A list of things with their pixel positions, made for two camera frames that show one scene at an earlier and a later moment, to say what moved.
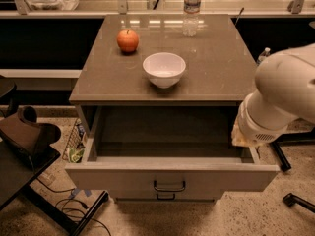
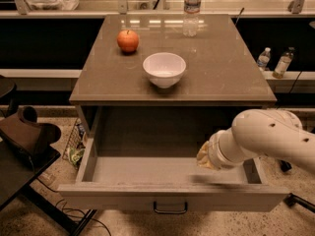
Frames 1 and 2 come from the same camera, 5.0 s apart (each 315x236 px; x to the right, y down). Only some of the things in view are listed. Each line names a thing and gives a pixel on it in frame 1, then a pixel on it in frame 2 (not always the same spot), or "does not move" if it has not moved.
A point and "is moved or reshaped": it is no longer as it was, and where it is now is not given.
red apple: (127, 40) does not move
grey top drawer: (162, 152) is moved or reshaped
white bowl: (164, 69) does not move
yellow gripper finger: (239, 139) → (203, 156)
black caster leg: (290, 199) does not move
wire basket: (75, 146) does not move
